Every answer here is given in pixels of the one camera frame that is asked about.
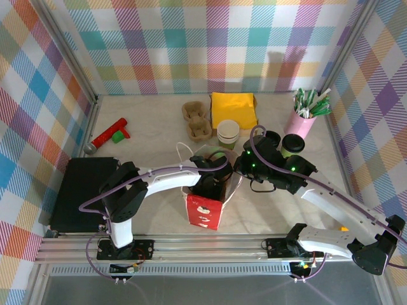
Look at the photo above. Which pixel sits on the black plastic cup lid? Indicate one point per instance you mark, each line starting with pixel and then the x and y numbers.
pixel 294 143

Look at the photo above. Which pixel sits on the red white paper gift bag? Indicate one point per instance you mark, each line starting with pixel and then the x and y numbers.
pixel 203 213

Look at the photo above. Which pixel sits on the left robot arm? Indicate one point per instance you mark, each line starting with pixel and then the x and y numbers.
pixel 171 179

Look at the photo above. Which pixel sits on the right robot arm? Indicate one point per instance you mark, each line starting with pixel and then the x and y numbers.
pixel 337 206

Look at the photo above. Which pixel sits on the black cup lids stack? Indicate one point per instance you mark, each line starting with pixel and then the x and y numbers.
pixel 274 136

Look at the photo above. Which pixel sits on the yellow napkin stack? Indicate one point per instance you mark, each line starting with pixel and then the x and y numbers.
pixel 235 108
pixel 249 132

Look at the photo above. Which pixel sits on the pink straw holder cup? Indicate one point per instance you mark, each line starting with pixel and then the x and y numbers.
pixel 300 122

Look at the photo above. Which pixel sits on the green striped wrapped straw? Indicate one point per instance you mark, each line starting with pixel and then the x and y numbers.
pixel 314 95
pixel 302 95
pixel 322 104
pixel 297 98
pixel 309 97

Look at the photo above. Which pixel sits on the white paper straw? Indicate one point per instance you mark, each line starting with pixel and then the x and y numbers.
pixel 326 92

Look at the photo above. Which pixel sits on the small red toy block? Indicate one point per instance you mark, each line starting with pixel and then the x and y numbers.
pixel 127 134

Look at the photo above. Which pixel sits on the green toy block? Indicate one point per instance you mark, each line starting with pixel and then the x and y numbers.
pixel 118 137

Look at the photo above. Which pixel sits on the red toy microphone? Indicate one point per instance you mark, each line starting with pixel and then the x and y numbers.
pixel 108 133

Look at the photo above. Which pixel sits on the black carrying case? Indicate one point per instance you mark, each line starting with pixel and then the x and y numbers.
pixel 79 190

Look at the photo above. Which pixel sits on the aluminium mounting rail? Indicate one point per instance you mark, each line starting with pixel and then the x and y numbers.
pixel 206 248

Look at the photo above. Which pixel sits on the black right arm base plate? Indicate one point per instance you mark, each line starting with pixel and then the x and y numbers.
pixel 275 248

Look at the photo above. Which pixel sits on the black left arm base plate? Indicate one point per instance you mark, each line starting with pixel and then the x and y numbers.
pixel 144 249

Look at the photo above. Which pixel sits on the aluminium frame post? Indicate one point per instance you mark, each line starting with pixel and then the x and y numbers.
pixel 66 47
pixel 346 41

